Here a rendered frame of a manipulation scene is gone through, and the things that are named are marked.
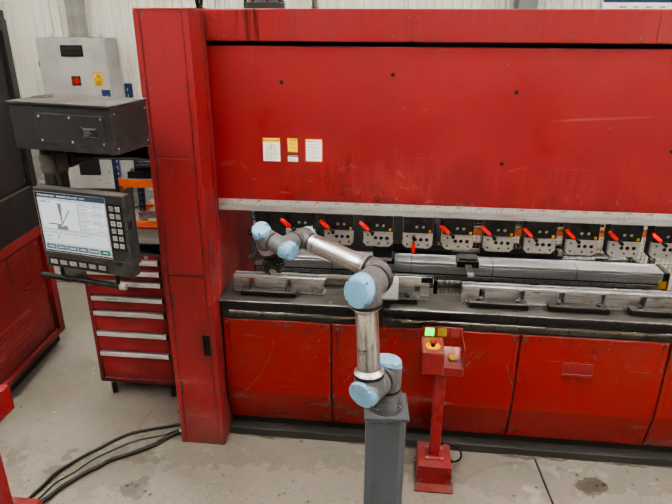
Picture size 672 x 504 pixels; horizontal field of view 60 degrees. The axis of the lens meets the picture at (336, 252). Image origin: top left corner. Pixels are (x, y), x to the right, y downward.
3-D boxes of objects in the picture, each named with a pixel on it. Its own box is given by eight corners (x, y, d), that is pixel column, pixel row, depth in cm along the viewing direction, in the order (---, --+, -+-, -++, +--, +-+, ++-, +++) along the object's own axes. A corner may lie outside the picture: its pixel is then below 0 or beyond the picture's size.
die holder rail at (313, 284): (234, 290, 319) (233, 274, 316) (237, 286, 325) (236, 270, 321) (324, 295, 314) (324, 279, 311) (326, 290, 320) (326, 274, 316)
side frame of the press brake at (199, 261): (182, 442, 334) (131, 7, 249) (224, 362, 413) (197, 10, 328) (224, 446, 332) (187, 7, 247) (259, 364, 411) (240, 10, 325)
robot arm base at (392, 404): (405, 417, 234) (406, 396, 230) (368, 416, 235) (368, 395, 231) (402, 394, 248) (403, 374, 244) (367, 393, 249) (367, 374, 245)
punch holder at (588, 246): (564, 254, 290) (569, 223, 284) (560, 248, 297) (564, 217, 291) (595, 255, 288) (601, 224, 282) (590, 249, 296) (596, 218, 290)
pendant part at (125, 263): (46, 265, 258) (30, 187, 245) (65, 256, 269) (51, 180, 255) (133, 278, 245) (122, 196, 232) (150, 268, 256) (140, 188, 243)
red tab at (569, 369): (562, 376, 301) (564, 364, 298) (561, 374, 303) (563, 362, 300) (592, 378, 299) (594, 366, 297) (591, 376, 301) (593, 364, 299)
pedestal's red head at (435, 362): (421, 374, 283) (423, 341, 276) (420, 356, 298) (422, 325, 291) (462, 376, 281) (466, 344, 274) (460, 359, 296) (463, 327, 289)
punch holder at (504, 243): (482, 251, 294) (485, 219, 288) (480, 245, 302) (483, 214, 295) (512, 252, 292) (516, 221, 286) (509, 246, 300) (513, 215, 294)
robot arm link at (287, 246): (306, 239, 230) (285, 227, 234) (288, 247, 221) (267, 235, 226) (302, 255, 234) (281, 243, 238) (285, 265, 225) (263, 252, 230)
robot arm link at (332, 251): (407, 262, 220) (304, 218, 242) (393, 271, 211) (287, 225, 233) (401, 288, 225) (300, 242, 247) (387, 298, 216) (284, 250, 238)
